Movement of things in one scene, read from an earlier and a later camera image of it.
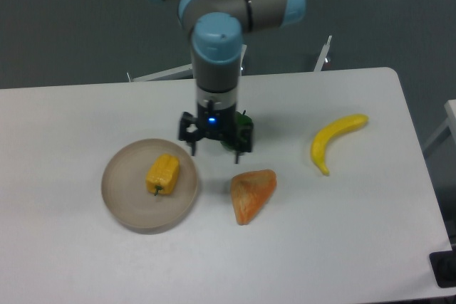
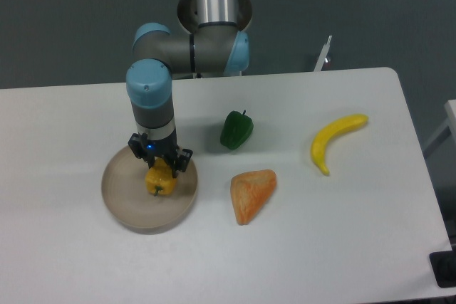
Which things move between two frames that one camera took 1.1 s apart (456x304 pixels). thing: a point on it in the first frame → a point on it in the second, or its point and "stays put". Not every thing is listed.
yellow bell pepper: [162, 174] stays put
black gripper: [216, 124] → [147, 149]
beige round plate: [125, 192] stays put
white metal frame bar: [323, 55] stays put
